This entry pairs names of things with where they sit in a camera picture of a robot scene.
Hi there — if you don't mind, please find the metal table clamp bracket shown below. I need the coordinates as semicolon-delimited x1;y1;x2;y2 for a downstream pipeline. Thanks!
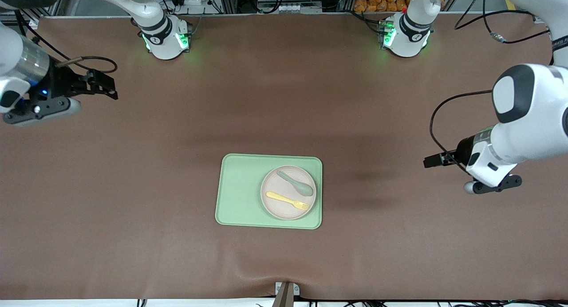
274;281;300;307

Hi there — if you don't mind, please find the grey-green plastic spoon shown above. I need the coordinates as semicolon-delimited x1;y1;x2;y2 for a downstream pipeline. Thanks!
277;170;314;197

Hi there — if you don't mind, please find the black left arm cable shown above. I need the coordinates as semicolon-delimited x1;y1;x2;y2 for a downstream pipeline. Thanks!
429;0;553;171

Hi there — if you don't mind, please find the round beige plate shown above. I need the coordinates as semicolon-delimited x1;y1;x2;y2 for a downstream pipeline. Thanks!
260;165;317;220

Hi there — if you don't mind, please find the yellow plastic fork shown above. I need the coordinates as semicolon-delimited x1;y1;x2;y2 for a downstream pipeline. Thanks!
266;191;310;210

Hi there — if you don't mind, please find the light green rectangular tray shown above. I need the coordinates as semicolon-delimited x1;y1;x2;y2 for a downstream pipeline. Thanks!
215;153;323;230

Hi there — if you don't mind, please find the brown table mat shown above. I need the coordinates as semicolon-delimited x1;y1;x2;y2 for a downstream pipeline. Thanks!
0;12;568;301

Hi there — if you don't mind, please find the orange bread pile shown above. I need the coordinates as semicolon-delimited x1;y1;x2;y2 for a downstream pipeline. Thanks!
354;0;411;13

